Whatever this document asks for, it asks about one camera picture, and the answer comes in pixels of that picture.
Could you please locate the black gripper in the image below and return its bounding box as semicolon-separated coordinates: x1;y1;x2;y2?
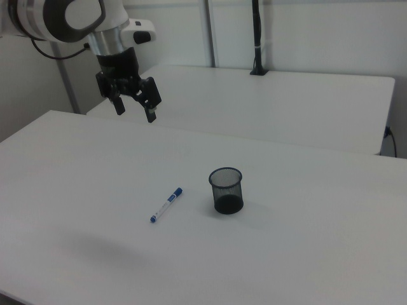
95;47;162;123

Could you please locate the blue and white marker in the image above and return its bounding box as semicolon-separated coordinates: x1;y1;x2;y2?
149;187;184;224

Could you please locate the black mesh pen cup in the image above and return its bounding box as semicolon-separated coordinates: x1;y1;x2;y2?
209;167;245;215

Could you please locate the white side table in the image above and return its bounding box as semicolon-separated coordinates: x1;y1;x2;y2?
86;64;396;156

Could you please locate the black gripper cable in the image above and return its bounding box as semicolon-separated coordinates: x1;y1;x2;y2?
31;37;91;60

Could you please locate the grey partition post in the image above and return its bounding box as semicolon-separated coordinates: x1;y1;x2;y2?
203;0;221;68

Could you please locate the black clamped camera pole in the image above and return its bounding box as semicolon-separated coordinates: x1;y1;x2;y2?
249;0;270;76

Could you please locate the black cable with blue plug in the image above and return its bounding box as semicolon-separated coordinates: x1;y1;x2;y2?
384;125;398;158

